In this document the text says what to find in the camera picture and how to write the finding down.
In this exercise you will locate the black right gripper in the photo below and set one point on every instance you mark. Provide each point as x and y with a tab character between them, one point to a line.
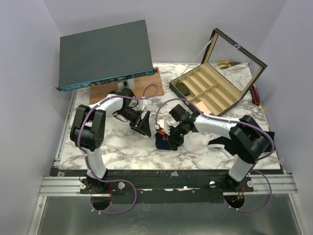
173	133

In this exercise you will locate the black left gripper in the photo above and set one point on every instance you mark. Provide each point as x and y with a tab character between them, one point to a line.
142	126

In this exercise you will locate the navy orange underwear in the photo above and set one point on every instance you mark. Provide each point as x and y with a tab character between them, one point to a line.
161	142

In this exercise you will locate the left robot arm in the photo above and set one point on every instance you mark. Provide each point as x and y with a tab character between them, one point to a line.
88	128

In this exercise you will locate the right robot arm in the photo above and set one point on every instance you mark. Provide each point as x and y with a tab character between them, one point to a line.
205	123

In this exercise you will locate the cream rolled underwear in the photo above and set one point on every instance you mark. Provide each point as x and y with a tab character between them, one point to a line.
203	108

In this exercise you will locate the black white underwear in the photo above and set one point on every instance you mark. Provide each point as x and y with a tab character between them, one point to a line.
250	145

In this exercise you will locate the green rolled underwear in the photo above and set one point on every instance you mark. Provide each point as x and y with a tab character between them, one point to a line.
183	88

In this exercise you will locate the black compartment organizer box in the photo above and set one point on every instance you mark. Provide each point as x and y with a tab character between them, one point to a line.
220	90

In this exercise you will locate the red black utility knife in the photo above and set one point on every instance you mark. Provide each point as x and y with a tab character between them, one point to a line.
255	95

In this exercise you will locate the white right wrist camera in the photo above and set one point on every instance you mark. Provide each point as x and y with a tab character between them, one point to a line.
163	125

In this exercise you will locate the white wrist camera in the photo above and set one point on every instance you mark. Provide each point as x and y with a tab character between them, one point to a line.
142	104
163	125

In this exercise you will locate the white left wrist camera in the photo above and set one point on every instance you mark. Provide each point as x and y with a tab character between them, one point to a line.
142	104

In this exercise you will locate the metal switch stand bracket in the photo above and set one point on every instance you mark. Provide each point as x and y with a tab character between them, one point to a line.
126	84

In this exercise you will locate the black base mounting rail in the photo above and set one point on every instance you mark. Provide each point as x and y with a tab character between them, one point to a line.
163	186

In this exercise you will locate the grey network switch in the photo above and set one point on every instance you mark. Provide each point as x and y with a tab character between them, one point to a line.
101	56

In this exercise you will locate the yellow handled pliers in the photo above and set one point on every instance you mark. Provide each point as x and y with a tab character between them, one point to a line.
225	64

